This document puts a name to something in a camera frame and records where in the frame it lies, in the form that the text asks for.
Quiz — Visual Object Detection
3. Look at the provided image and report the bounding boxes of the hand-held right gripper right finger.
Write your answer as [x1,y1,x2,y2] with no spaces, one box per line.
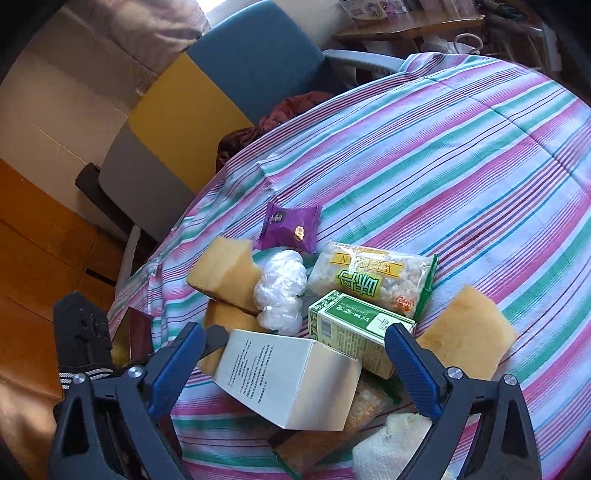
[384,323,543,480]

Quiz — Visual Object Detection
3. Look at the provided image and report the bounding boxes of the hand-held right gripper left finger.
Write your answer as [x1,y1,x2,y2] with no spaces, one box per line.
[48,322,206,480]

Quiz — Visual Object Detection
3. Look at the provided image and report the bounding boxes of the gold tray box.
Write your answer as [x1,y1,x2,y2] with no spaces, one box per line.
[111,307,154,367]

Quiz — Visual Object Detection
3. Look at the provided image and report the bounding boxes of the yellow sponge block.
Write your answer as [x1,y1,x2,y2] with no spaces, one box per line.
[196,300,266,374]
[416,285,518,381]
[186,237,264,315]

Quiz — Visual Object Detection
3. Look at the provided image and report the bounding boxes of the green carton box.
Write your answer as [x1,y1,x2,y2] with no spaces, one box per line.
[308,290,416,379]

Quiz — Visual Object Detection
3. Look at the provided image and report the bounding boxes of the white sock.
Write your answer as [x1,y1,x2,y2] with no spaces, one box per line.
[352,412,455,480]

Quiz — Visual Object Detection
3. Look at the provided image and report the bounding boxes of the rice cracker packet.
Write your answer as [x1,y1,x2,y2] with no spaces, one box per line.
[307,241,438,321]

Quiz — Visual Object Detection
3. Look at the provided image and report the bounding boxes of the white silver box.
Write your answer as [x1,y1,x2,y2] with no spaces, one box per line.
[212,329,363,431]

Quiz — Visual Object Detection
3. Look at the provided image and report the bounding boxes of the grain bar packet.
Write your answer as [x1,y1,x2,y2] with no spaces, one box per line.
[268,369,402,476]

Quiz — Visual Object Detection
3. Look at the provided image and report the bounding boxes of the white plastic bag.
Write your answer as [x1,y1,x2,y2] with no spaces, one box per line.
[253,249,309,335]

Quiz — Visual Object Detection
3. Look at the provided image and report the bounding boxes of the purple snack packet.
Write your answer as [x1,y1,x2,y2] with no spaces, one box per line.
[256,202,322,254]

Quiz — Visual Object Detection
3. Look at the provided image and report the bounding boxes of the wooden cabinet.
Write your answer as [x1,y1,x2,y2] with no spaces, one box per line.
[0,157,123,462]

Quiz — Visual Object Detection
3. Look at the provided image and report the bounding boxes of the striped bed sheet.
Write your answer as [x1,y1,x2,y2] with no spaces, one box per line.
[108,53,591,480]

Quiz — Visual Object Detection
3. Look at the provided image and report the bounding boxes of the dark red cloth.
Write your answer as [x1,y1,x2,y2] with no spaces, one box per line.
[216,91,335,174]

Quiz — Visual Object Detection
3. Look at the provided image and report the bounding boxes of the patterned curtain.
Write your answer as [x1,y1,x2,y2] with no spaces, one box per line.
[104,0,208,70]

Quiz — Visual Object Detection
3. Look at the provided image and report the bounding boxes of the grey yellow blue chair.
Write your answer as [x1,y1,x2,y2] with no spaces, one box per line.
[99,0,409,296]

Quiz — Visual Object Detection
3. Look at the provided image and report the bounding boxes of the wooden desk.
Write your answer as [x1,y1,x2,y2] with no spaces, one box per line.
[332,9,546,61]

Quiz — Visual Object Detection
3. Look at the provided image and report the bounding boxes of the printed papers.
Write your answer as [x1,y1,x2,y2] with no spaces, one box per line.
[339,0,411,21]

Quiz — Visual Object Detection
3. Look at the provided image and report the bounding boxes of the white cable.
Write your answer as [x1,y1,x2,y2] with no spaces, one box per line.
[455,32,483,55]

